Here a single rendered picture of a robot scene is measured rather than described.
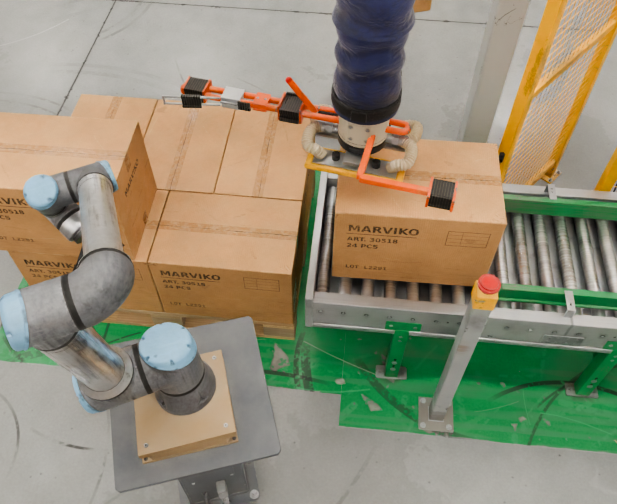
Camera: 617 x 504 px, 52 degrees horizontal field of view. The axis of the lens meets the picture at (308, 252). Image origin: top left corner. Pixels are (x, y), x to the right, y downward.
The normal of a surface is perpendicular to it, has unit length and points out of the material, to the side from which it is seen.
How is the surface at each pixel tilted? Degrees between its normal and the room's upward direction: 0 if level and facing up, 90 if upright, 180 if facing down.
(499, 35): 90
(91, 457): 0
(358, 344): 0
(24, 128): 0
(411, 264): 90
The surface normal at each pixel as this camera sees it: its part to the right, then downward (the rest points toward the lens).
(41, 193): 0.06, -0.11
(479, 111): -0.11, 0.80
